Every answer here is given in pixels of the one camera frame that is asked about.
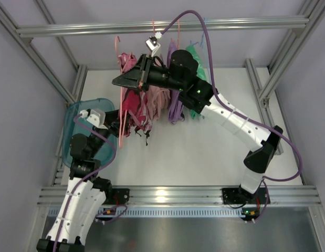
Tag pink patterned trousers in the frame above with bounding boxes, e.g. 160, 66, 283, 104
117, 51, 155, 146

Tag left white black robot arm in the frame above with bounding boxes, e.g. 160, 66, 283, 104
36, 109, 119, 251

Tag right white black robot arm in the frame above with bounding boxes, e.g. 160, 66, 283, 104
112, 49, 282, 195

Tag light pink trousers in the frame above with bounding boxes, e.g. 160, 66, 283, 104
146, 86, 171, 121

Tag purple trousers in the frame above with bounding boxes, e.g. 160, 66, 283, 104
167, 39, 185, 124

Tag green patterned trousers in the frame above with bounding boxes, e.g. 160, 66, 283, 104
186, 45, 207, 120

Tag teal plastic bin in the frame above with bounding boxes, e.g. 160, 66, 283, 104
62, 98, 117, 167

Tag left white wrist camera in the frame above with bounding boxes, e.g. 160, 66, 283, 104
80, 109, 108, 129

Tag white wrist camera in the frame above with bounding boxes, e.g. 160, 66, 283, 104
80, 109, 108, 129
145, 31, 162, 57

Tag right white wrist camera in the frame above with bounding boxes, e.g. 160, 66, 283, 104
145, 31, 162, 57

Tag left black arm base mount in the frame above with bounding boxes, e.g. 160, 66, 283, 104
104, 187, 130, 205

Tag aluminium frame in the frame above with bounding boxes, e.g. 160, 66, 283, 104
0, 1, 325, 251

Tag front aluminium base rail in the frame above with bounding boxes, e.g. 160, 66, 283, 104
37, 185, 321, 207

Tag slotted grey cable duct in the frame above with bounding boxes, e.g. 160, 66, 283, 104
46, 207, 260, 218

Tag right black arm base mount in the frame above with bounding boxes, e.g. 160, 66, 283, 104
222, 187, 270, 205

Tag aluminium hanging rail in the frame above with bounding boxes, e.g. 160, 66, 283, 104
16, 15, 309, 38

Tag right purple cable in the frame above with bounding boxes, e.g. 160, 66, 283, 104
161, 9, 303, 224

